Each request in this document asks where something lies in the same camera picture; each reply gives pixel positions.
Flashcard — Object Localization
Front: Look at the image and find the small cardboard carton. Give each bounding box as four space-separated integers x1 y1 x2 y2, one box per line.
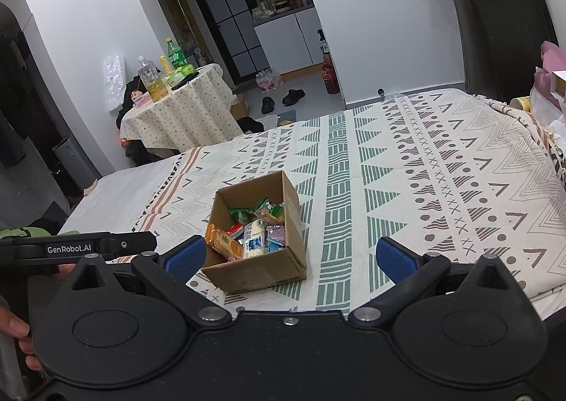
230 93 251 119

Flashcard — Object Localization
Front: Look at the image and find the black glass-paned door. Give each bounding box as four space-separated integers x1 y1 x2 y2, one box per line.
182 0 268 85

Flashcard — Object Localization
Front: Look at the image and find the pack of water bottles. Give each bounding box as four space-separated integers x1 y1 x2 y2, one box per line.
255 68 284 92

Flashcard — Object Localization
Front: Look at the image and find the white cabinet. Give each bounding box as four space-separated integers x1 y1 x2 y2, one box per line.
253 7 325 79

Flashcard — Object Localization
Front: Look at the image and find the green soda bottle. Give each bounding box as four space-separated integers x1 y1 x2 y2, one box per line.
165 37 189 70

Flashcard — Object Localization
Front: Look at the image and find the orange biscuit packet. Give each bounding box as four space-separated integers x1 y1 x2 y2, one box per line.
204 224 243 261

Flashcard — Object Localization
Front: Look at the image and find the cooking oil bottle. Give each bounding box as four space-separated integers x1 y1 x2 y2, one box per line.
137 55 169 102

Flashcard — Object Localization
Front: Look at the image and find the green tissue pack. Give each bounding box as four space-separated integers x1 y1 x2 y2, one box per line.
166 65 197 85

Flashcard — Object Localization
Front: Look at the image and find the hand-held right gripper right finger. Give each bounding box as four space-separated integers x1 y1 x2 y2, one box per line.
348 236 520 330

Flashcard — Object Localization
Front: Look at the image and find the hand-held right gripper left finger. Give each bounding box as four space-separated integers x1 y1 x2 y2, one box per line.
62 235 231 331

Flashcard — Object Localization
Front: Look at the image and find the person's left hand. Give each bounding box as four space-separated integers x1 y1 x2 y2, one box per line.
0 263 79 372

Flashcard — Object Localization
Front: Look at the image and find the table with dotted tablecloth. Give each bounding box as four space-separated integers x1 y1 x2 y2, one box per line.
120 63 235 149

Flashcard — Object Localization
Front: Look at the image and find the pink pillow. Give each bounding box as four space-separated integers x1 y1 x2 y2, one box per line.
533 40 566 94

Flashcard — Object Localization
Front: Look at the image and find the green snack packet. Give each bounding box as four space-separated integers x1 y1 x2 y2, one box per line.
229 206 256 224

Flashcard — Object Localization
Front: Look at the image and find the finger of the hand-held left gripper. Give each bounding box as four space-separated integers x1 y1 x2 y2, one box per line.
108 230 157 258

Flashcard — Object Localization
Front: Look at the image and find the white cloth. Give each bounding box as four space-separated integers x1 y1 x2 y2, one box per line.
531 87 566 127

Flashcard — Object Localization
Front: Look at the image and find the green cloth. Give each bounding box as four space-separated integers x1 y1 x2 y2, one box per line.
0 228 80 239

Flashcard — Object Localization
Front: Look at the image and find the printed blanket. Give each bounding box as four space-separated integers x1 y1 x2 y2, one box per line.
108 89 566 313

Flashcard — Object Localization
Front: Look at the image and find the dark sauce bottle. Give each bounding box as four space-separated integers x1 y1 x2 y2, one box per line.
324 55 341 95

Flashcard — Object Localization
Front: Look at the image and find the black flat panel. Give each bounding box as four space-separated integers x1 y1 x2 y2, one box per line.
464 0 559 96

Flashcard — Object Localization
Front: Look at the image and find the brown cardboard box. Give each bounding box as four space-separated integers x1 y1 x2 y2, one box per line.
201 170 308 294

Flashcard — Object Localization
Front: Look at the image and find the purple white snack packet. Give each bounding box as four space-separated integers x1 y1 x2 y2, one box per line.
265 225 287 247

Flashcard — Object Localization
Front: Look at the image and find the long white snack packet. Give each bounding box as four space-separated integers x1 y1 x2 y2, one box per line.
242 219 269 259

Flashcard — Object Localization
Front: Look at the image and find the pile of dark clothes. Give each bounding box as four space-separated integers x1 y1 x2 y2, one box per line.
116 74 161 165

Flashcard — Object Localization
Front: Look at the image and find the clear plastic bag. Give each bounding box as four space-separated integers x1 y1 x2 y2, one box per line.
103 53 127 112

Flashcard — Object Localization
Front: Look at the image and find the black cloth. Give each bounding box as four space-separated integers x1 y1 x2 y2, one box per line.
239 116 266 134

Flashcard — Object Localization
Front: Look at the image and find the grey trash bin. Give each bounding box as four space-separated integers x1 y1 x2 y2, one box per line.
52 136 102 195

